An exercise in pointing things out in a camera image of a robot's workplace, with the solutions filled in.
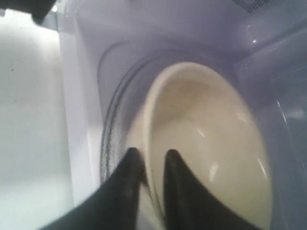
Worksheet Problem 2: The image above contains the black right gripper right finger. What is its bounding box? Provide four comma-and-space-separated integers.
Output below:
163, 149, 256, 230

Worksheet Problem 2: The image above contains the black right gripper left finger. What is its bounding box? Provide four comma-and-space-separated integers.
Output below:
43, 148, 144, 230

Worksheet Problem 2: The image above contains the cream ceramic bowl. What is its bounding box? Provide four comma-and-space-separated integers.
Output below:
125, 62, 273, 230

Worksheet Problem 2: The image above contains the glass microwave turntable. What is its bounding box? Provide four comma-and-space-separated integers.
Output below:
98, 49, 305, 230

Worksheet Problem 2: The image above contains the white microwave oven body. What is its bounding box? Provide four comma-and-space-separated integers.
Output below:
58, 0, 307, 230

